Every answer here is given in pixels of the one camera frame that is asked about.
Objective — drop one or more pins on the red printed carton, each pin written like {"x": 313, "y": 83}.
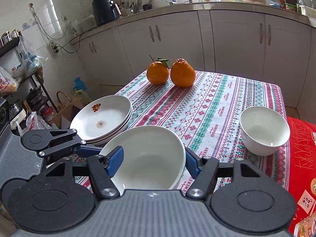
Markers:
{"x": 303, "y": 153}

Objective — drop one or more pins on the white plastic container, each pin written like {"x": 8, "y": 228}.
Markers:
{"x": 308, "y": 11}

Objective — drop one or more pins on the cardboard box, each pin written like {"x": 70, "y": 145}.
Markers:
{"x": 66, "y": 116}

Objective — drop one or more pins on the metal shelf rack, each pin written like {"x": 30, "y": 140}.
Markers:
{"x": 48, "y": 96}

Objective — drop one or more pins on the utensil holder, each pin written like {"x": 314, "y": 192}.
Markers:
{"x": 130, "y": 8}

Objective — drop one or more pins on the patterned striped tablecloth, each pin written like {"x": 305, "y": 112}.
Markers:
{"x": 209, "y": 116}

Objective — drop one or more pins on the black mortar bowl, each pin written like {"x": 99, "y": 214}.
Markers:
{"x": 148, "y": 7}

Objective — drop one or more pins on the white kitchen counter cabinets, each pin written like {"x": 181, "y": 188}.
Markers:
{"x": 234, "y": 42}

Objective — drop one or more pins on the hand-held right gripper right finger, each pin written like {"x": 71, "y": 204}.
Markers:
{"x": 192, "y": 163}

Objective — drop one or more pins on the orange with green leaf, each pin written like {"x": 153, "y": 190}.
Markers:
{"x": 158, "y": 74}

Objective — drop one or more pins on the black appliance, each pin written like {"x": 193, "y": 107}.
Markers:
{"x": 3, "y": 114}

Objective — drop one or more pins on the white power strip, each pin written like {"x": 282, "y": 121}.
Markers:
{"x": 53, "y": 48}

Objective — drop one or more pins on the black air fryer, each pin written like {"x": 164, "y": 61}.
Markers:
{"x": 105, "y": 11}

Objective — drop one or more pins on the white bag red print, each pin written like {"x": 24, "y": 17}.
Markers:
{"x": 37, "y": 123}

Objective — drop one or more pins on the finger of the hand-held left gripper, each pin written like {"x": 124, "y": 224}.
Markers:
{"x": 86, "y": 150}

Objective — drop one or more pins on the bumpy orange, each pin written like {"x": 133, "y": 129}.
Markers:
{"x": 182, "y": 74}

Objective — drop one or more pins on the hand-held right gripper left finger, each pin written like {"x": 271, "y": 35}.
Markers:
{"x": 116, "y": 160}

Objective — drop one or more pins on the red-lid jar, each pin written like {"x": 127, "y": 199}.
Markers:
{"x": 48, "y": 114}

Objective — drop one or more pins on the translucent plastic bag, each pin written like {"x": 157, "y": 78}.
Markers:
{"x": 29, "y": 59}

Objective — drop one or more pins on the orange-print plastic bag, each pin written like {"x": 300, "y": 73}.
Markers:
{"x": 7, "y": 84}

